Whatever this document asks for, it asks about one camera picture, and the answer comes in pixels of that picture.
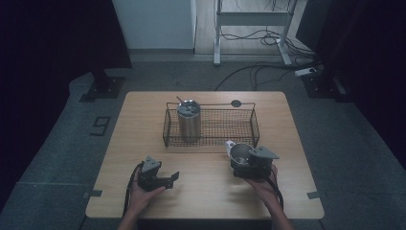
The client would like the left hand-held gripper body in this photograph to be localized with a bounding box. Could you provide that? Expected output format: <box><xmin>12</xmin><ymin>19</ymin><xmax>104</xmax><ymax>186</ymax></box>
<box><xmin>137</xmin><ymin>155</ymin><xmax>168</xmax><ymax>193</ymax></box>

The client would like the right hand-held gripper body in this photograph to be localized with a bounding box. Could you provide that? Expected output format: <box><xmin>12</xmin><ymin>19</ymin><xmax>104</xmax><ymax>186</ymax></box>
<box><xmin>245</xmin><ymin>146</ymin><xmax>281</xmax><ymax>180</ymax></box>

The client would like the metal cup with white handle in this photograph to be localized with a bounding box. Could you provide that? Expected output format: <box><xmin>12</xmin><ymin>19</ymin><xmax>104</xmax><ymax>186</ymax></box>
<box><xmin>224</xmin><ymin>140</ymin><xmax>257</xmax><ymax>168</ymax></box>

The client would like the black wire mesh basket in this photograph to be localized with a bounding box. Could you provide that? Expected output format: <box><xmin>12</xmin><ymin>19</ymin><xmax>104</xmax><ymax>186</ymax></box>
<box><xmin>162</xmin><ymin>101</ymin><xmax>260</xmax><ymax>149</ymax></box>

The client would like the stainless steel tumbler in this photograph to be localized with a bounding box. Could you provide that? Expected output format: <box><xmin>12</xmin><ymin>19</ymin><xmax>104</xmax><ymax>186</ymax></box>
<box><xmin>176</xmin><ymin>99</ymin><xmax>203</xmax><ymax>144</ymax></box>

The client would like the metal straw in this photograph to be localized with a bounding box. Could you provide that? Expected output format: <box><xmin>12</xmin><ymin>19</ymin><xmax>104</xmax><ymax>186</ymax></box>
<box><xmin>175</xmin><ymin>95</ymin><xmax>194</xmax><ymax>112</ymax></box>

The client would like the person's left hand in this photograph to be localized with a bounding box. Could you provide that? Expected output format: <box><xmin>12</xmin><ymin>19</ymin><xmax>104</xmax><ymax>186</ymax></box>
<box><xmin>128</xmin><ymin>168</ymin><xmax>168</xmax><ymax>213</ymax></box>

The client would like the person's right hand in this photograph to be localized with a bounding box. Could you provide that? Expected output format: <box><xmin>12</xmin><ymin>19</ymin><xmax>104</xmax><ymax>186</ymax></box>
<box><xmin>244</xmin><ymin>164</ymin><xmax>282</xmax><ymax>206</ymax></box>

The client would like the black stand base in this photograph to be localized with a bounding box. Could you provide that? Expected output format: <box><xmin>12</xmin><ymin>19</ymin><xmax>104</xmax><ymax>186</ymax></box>
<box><xmin>301</xmin><ymin>62</ymin><xmax>352</xmax><ymax>104</ymax></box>
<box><xmin>79</xmin><ymin>68</ymin><xmax>126</xmax><ymax>104</ymax></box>

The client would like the white power strip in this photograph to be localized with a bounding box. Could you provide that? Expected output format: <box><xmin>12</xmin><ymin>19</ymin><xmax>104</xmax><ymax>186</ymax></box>
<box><xmin>293</xmin><ymin>66</ymin><xmax>319</xmax><ymax>78</ymax></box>

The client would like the white cabinet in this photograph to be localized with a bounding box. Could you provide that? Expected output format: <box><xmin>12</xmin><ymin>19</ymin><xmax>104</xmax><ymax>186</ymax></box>
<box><xmin>111</xmin><ymin>0</ymin><xmax>197</xmax><ymax>51</ymax></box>

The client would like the dark curtain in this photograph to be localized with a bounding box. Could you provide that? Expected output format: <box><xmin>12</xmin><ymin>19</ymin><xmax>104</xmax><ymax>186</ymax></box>
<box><xmin>295</xmin><ymin>0</ymin><xmax>406</xmax><ymax>171</ymax></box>
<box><xmin>0</xmin><ymin>0</ymin><xmax>133</xmax><ymax>212</ymax></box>

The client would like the left hand-held gripper cable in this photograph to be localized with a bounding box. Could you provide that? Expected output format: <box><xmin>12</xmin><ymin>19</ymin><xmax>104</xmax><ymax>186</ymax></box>
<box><xmin>122</xmin><ymin>161</ymin><xmax>146</xmax><ymax>219</ymax></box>

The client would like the hand-held gripper cable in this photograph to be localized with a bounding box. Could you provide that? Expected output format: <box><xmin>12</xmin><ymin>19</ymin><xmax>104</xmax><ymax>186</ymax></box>
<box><xmin>122</xmin><ymin>161</ymin><xmax>146</xmax><ymax>219</ymax></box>
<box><xmin>265</xmin><ymin>175</ymin><xmax>285</xmax><ymax>213</ymax></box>

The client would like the right hand-held gripper cable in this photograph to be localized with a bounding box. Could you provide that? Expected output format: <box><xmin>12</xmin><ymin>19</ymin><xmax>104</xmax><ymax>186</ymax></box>
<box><xmin>265</xmin><ymin>175</ymin><xmax>285</xmax><ymax>213</ymax></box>

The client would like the long black floor cable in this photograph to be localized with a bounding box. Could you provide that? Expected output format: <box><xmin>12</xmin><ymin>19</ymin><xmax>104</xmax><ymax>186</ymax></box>
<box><xmin>214</xmin><ymin>60</ymin><xmax>322</xmax><ymax>92</ymax></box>

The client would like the tangle of black cables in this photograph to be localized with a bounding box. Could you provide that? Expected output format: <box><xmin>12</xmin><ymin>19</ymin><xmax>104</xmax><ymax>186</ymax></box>
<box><xmin>219</xmin><ymin>28</ymin><xmax>317</xmax><ymax>59</ymax></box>

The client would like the white metal desk frame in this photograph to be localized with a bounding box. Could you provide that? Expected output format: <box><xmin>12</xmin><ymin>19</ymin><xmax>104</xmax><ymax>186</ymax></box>
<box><xmin>213</xmin><ymin>0</ymin><xmax>300</xmax><ymax>67</ymax></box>

